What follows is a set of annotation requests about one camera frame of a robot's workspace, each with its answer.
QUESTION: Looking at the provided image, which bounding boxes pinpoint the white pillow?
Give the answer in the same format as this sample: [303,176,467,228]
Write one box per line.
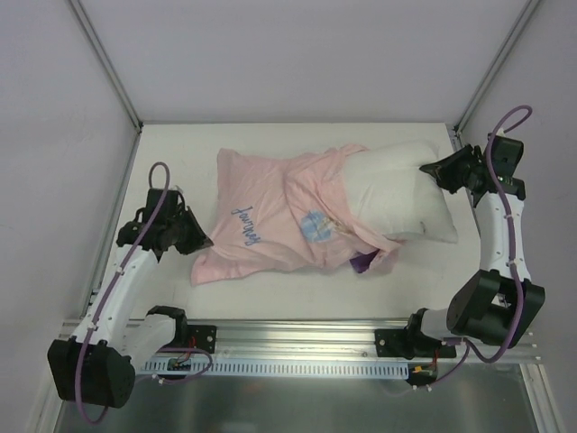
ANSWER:
[342,141,458,244]

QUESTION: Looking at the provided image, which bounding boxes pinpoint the pink Journey pillow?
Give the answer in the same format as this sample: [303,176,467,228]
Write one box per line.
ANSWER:
[191,144,401,285]

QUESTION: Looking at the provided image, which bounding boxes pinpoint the purple Elsa pillowcase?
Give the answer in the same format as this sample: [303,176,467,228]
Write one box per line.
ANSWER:
[349,250,379,274]

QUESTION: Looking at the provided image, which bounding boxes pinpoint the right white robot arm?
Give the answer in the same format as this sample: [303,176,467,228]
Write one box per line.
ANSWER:
[404,135,545,363]

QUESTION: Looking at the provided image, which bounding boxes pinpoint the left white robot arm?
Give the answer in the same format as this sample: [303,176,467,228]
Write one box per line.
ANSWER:
[47,188,212,409]

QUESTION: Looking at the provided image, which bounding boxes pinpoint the right aluminium frame post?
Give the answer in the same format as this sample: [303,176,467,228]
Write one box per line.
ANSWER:
[453,0,544,137]

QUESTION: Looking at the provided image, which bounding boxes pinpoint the aluminium frame post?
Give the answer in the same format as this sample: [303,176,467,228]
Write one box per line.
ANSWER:
[66,0,143,134]
[453,0,544,137]

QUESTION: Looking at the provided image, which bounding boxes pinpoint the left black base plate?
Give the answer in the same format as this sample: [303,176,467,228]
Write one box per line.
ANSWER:
[177,324,218,354]

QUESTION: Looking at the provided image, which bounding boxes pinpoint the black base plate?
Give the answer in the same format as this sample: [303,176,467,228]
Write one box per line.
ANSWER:
[374,328,456,360]
[177,324,218,354]

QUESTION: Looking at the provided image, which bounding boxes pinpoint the aluminium mounting rail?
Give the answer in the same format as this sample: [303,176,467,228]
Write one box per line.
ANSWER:
[58,318,540,364]

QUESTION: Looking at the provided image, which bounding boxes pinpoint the white slotted cable duct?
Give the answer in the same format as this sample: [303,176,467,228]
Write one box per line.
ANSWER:
[139,356,409,381]

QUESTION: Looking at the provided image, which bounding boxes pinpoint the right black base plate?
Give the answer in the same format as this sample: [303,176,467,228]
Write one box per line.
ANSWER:
[374,328,456,360]

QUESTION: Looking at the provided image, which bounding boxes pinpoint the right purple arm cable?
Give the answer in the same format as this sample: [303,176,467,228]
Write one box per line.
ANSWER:
[441,106,533,389]

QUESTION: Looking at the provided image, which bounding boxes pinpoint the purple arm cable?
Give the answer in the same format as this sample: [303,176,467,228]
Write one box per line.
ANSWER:
[74,161,214,425]
[441,106,533,389]

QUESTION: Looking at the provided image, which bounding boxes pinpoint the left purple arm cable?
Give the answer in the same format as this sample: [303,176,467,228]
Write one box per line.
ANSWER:
[74,161,214,425]

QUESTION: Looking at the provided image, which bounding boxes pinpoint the left aluminium frame post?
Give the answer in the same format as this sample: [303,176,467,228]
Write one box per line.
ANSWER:
[66,0,143,134]

